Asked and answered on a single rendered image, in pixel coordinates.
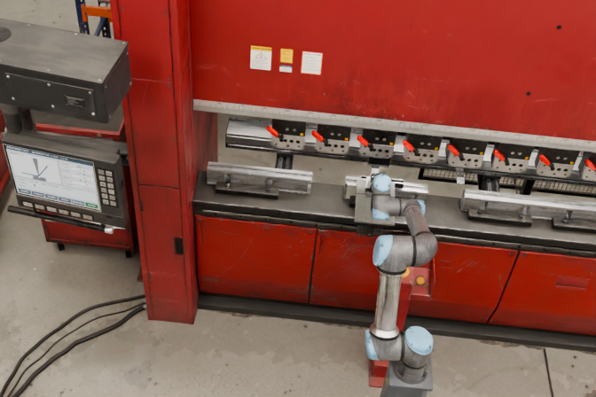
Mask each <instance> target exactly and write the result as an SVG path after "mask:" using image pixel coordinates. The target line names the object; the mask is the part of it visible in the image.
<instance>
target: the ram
mask: <svg viewBox="0 0 596 397"><path fill-rule="evenodd" d="M189 7H190V30H191V53H192V97H193V99H196V100H204V101H213V102H221V103H230V104H238V105H254V106H263V107H271V108H280V109H288V110H297V111H305V112H314V113H330V114H339V115H348V116H357V117H365V118H374V119H382V120H391V121H407V122H415V123H424V124H432V125H441V126H449V127H458V128H474V129H482V130H491V131H499V132H508V133H516V134H525V135H533V136H549V137H558V138H567V139H576V140H584V141H593V142H596V0H189ZM251 45H252V46H261V47H270V48H271V70H263V69H254V68H250V59H251ZM281 49H288V50H293V63H284V62H280V52H281ZM302 51H312V52H321V53H323V60H322V69H321V75H317V74H301V65H302ZM280 65H286V66H292V73H290V72H281V71H279V68H280ZM193 110H196V111H204V112H213V113H229V114H237V115H246V116H255V117H263V118H272V119H281V120H289V121H305V122H314V123H322V124H331V125H339V126H348V127H356V128H372V129H381V130H389V131H398V132H406V133H415V134H423V135H432V136H448V137H456V138H465V139H474V140H483V141H491V142H500V143H508V144H524V145H533V146H541V147H550V148H558V149H567V150H575V151H584V152H596V147H589V146H580V145H572V144H556V143H547V142H538V141H530V140H521V139H512V138H504V137H495V136H479V135H471V134H462V133H454V132H445V131H437V130H428V129H420V128H404V127H395V126H387V125H378V124H370V123H361V122H353V121H337V120H328V119H319V118H310V117H302V116H293V115H285V114H276V113H260V112H252V111H243V110H235V109H226V108H218V107H209V106H201V105H194V106H193Z"/></svg>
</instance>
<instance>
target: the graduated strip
mask: <svg viewBox="0 0 596 397"><path fill-rule="evenodd" d="M193 105H201V106H209V107H218V108H226V109H235V110H243V111H252V112H260V113H276V114H285V115H293V116H302V117H310V118H319V119H328V120H337V121H353V122H361V123H370V124H378V125H387V126H395V127H404V128H420V129H428V130H437V131H445V132H454V133H462V134H471V135H479V136H495V137H504V138H512V139H521V140H530V141H538V142H547V143H556V144H572V145H580V146H589V147H596V142H593V141H584V140H576V139H567V138H558V137H549V136H533V135H525V134H516V133H508V132H499V131H491V130H482V129H474V128H458V127H449V126H441V125H432V124H424V123H415V122H407V121H391V120H382V119H374V118H365V117H357V116H348V115H339V114H330V113H314V112H305V111H297V110H288V109H280V108H271V107H263V106H254V105H238V104H230V103H221V102H213V101H204V100H196V99H194V100H193Z"/></svg>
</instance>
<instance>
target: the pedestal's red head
mask: <svg viewBox="0 0 596 397"><path fill-rule="evenodd" d="M407 268H408V269H409V275H408V276H405V277H402V280H401V288H400V296H399V299H403V300H408V299H410V300H421V301H430V297H431V294H432V291H433V288H434V285H435V264H434V258H433V259H432V260H431V262H430V266H429V269H424V268H414V267H407ZM417 276H424V277H425V279H426V282H425V284H423V285H417V284H416V283H415V279H416V277H417Z"/></svg>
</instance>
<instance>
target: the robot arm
mask: <svg viewBox="0 0 596 397"><path fill-rule="evenodd" d="M370 180H371V181H370ZM370 180H368V184H367V188H365V192H368V193H372V200H371V211H372V217H373V219H374V220H378V221H388V220H389V219H390V216H404V217H405V220H406V222H407V225H408V228H409V230H410V232H411V236H394V235H381V236H379V237H378V238H377V239H376V242H375V245H374V248H373V256H372V261H373V264H374V265H376V269H377V270H378V271H379V272H380V277H379V285H378V294H377V302H376V311H375V320H374V323H373V324H372V325H371V327H370V330H368V331H365V343H366V352H367V356H368V358H369V359H371V360H378V361H393V365H392V367H393V371H394V373H395V375H396V377H397V378H398V379H400V380H401V381H403V382H404V383H406V384H410V385H417V384H419V383H421V382H423V381H424V380H425V379H426V378H427V376H428V373H429V362H428V359H429V356H430V353H431V352H432V349H433V338H432V336H431V334H430V333H429V332H428V331H427V330H426V329H424V328H422V327H419V326H412V327H410V328H409V329H407V330H406V331H399V328H398V327H397V326H396V319H397V311H398V303H399V296H400V288H401V280H402V275H403V274H404V273H405V272H406V270H407V267H419V266H423V265H425V264H427V263H428V262H430V261H431V260H432V259H433V258H434V256H435V254H436V251H437V241H436V238H435V235H434V234H433V233H431V232H430V230H429V228H428V225H427V222H426V220H425V218H424V214H425V210H426V206H425V202H424V200H422V199H405V198H390V188H391V184H392V182H391V179H390V178H389V176H387V175H385V174H376V175H373V174H371V179H370Z"/></svg>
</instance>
